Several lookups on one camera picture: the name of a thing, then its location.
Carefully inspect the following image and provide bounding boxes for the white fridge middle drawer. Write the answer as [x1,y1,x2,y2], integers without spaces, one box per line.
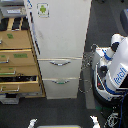
[38,59,82,79]

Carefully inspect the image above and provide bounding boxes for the white fridge drawer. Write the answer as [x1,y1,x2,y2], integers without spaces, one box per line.
[38,59,82,79]
[43,78,79,99]

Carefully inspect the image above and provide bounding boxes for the white fridge bottom drawer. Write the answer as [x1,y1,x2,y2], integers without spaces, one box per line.
[43,78,79,99]

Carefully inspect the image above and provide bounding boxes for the wooden drawer cabinet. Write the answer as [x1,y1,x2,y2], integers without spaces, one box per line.
[0,17,45,97]

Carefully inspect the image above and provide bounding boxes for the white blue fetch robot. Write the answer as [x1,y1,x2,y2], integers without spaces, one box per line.
[92,34,128,106]

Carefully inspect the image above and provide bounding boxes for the green android sticker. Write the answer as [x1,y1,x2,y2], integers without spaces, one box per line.
[37,3,49,17]

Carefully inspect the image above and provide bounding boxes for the white part bottom right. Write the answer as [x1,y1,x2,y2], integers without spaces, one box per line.
[90,116,101,128]

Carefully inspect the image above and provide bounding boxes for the white part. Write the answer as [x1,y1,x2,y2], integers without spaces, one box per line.
[28,119,37,128]
[90,116,101,128]

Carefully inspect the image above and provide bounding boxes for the white part bottom left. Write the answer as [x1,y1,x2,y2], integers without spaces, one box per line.
[28,119,37,128]

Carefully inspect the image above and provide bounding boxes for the grey box on cabinet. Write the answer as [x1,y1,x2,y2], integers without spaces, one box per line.
[0,6,26,17]

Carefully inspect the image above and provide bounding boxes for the coiled cable by fridge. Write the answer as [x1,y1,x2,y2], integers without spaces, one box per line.
[78,43,100,94]

